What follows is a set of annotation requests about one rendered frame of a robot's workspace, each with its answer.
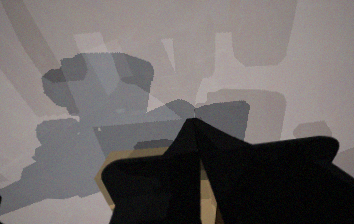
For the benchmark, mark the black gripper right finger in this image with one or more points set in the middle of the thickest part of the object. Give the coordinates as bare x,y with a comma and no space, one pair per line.
233,166

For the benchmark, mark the brown square block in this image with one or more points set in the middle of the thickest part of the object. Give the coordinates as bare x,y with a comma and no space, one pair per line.
218,219

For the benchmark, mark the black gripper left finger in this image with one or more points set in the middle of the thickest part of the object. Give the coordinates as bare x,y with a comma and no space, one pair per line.
177,170

